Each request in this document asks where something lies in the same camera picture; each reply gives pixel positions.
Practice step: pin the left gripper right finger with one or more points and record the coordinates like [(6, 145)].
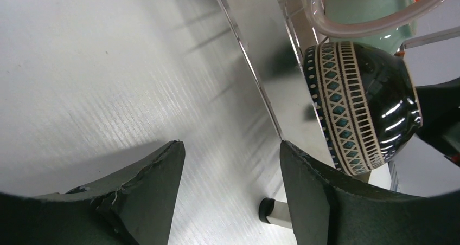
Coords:
[(329, 207)]

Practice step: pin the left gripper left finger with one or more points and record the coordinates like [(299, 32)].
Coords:
[(134, 205)]

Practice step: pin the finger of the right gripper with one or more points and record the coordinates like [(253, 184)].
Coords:
[(440, 110)]

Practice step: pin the brown dish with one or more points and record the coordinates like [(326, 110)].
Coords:
[(365, 101)]

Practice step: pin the beige cup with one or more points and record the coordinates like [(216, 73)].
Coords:
[(314, 10)]

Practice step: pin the mint green bowl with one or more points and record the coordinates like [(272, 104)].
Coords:
[(359, 11)]

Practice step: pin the steel two-tier dish rack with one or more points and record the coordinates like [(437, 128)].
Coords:
[(274, 35)]

